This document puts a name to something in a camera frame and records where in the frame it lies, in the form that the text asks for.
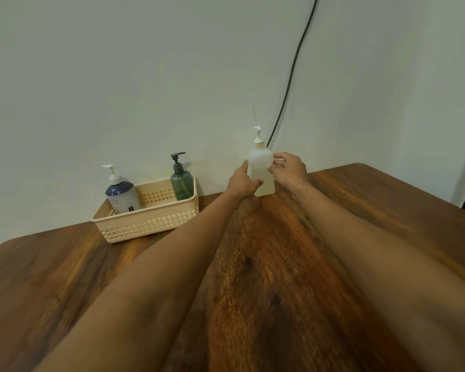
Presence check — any person's right hand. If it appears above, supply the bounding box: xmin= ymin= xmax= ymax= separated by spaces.
xmin=267 ymin=152 xmax=309 ymax=188

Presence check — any person's left hand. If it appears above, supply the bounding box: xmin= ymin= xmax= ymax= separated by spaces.
xmin=227 ymin=159 xmax=264 ymax=199

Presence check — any white translucent pump bottle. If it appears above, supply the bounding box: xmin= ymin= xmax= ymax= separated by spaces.
xmin=249 ymin=126 xmax=276 ymax=197

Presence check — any person's left forearm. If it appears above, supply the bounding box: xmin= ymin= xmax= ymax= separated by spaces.
xmin=35 ymin=188 xmax=252 ymax=372

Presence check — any person's right forearm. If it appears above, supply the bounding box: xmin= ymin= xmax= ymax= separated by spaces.
xmin=280 ymin=175 xmax=465 ymax=372

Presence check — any green pump bottle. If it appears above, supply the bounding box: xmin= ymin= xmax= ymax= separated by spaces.
xmin=170 ymin=152 xmax=195 ymax=201

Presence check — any beige perforated plastic basket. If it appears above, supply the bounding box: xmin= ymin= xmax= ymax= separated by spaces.
xmin=91 ymin=175 xmax=199 ymax=244

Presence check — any navy and white pump bottle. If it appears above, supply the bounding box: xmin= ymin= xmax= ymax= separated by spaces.
xmin=102 ymin=164 xmax=142 ymax=215

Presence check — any black cable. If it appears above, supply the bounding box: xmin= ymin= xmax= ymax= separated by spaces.
xmin=266 ymin=0 xmax=319 ymax=148

